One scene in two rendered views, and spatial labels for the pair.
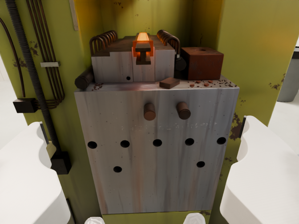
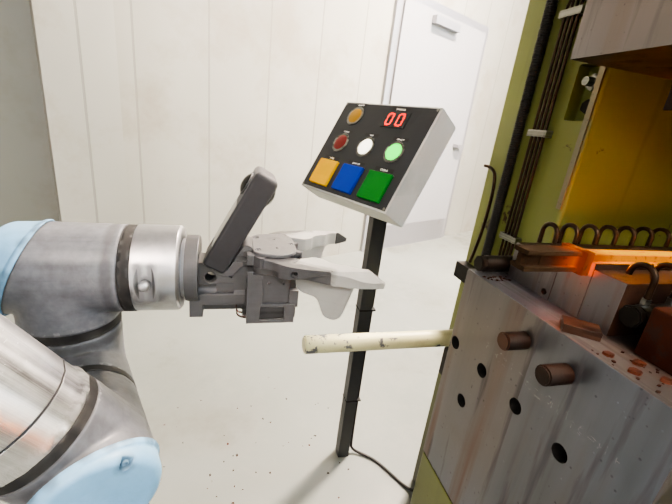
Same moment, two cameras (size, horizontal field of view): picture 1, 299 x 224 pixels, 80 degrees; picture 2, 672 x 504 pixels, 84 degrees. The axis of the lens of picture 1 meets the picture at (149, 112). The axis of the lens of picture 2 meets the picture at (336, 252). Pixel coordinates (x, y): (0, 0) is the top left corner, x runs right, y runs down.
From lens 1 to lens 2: 41 cm
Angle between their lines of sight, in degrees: 68
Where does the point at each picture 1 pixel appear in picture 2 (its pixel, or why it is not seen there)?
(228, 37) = not seen: outside the picture
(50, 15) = (540, 182)
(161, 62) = (597, 293)
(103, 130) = (470, 331)
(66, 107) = not seen: hidden behind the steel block
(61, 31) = (541, 204)
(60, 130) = not seen: hidden behind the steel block
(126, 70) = (545, 279)
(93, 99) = (478, 287)
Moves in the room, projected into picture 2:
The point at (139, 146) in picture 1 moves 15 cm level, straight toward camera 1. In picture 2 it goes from (493, 388) to (414, 399)
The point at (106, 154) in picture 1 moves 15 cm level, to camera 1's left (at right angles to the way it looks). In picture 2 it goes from (461, 366) to (426, 325)
